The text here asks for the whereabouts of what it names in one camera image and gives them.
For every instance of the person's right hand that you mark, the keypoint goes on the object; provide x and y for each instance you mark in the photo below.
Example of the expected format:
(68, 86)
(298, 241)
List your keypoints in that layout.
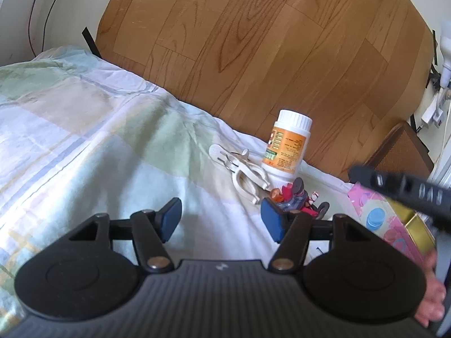
(431, 292)

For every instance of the small toy figure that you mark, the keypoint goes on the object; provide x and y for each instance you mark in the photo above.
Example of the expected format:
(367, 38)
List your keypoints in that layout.
(294, 197)

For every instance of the white wall plug adapter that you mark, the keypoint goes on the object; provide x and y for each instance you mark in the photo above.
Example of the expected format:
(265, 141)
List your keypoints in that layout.
(435, 112)

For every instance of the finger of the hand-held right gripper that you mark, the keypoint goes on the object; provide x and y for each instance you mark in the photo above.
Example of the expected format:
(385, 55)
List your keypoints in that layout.
(398, 186)

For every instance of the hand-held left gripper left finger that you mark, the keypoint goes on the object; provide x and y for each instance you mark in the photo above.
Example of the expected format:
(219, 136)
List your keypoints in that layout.
(171, 218)

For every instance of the brown woven cushion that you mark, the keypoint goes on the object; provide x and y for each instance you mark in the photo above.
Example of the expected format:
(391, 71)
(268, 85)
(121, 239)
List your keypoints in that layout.
(401, 153)

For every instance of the pink tin box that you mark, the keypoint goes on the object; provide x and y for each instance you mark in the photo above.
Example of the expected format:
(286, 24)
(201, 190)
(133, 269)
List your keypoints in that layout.
(391, 225)

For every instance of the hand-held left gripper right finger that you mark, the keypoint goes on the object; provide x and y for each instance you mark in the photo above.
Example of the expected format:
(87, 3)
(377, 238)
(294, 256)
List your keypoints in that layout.
(273, 222)

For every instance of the white bottle with orange label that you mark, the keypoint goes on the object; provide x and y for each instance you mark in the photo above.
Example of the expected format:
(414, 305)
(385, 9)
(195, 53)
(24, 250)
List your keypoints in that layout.
(287, 148)

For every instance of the pastel checked blanket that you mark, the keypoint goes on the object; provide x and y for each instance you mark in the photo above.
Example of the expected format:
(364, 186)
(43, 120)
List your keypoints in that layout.
(91, 141)

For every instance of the black tape strip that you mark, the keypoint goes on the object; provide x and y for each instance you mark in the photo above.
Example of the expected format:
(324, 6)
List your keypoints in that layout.
(91, 42)

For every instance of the white plastic clip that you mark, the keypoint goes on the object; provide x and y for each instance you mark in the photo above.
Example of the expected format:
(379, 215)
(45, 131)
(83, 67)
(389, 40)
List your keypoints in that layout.
(243, 172)

